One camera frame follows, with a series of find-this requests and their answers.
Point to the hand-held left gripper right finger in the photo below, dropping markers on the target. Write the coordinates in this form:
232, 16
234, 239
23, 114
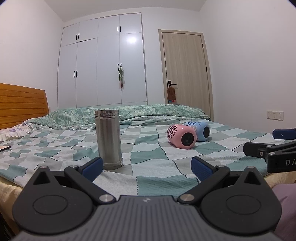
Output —
200, 168

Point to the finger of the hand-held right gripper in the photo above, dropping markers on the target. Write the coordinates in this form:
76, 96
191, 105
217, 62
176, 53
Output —
283, 134
254, 148

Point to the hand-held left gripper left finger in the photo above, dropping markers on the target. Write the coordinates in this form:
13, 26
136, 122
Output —
93, 168

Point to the pink cup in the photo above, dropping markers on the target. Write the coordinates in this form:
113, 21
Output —
178, 135

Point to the light blue cup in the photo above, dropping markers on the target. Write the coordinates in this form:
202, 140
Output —
200, 127

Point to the stainless steel thermos cup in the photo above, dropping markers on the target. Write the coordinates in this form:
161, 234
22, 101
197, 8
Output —
108, 139

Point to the purple clothing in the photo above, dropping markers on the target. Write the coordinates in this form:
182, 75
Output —
286, 201

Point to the checked green bed sheet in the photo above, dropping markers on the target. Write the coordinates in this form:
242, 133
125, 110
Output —
148, 166

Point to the green floral quilt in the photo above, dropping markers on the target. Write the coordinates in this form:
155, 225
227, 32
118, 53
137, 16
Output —
138, 112

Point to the brown plush toy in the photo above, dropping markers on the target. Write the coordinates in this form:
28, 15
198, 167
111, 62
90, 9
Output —
171, 94

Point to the floral pillow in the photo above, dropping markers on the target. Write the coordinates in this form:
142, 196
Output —
13, 132

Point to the beige mattress cover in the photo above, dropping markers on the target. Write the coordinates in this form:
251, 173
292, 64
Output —
9, 192

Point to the dark flat phone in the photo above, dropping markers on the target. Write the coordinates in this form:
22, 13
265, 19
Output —
4, 148

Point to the wooden headboard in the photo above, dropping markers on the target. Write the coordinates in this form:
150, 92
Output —
20, 104

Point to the green hanging ornament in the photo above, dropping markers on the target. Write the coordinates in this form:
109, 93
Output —
120, 75

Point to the white wardrobe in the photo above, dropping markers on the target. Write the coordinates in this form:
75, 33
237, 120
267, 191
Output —
99, 69

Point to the wooden door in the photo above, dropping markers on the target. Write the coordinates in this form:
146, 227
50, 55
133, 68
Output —
185, 69

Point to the wall socket panel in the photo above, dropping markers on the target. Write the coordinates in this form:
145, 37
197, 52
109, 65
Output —
275, 115

